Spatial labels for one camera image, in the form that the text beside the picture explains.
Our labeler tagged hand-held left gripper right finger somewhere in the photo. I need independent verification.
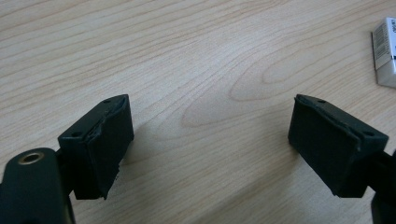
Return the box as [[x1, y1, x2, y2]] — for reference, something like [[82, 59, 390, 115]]
[[288, 93, 389, 199]]

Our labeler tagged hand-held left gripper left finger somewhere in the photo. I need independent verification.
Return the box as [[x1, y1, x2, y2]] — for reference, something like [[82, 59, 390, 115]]
[[57, 93, 135, 201]]

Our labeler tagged small white cardboard box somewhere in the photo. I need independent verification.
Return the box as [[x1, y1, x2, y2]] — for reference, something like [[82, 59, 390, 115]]
[[371, 17, 396, 89]]

